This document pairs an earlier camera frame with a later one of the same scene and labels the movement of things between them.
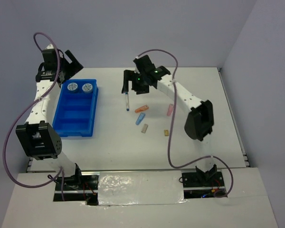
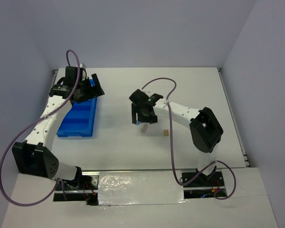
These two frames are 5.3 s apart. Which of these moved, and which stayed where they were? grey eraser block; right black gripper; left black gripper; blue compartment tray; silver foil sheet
Moved: left black gripper; right black gripper
Stayed: silver foil sheet; blue compartment tray; grey eraser block
